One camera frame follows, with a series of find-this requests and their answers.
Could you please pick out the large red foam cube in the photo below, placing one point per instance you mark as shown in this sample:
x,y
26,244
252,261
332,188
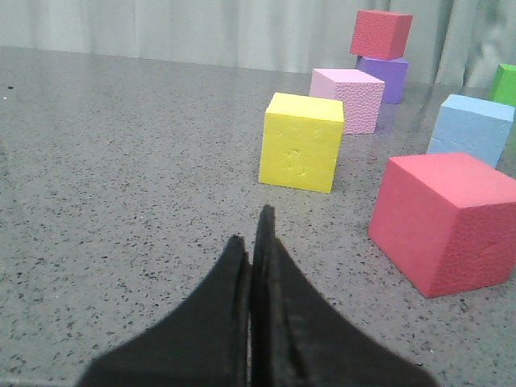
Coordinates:
x,y
447,221

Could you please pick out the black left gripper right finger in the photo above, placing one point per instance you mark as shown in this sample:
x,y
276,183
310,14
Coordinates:
x,y
298,339

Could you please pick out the yellow foam cube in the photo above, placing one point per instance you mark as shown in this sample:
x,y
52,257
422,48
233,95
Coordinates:
x,y
301,140

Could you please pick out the pink foam cube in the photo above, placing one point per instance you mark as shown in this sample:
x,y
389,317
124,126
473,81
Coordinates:
x,y
360,93

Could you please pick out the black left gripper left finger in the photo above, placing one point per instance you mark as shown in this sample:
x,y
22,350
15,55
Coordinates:
x,y
203,342

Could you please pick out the small red foam cube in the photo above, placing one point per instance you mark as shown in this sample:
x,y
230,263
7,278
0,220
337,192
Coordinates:
x,y
380,34

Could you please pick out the purple foam cube under red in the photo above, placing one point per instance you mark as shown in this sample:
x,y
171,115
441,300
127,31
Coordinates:
x,y
391,72

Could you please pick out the smooth light blue foam cube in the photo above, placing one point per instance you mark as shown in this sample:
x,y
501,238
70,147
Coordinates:
x,y
476,126

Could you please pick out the grey-green curtain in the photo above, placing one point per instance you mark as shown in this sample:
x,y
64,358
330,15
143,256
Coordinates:
x,y
450,42

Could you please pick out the green foam cube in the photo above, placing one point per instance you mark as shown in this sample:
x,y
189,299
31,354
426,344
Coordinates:
x,y
504,85

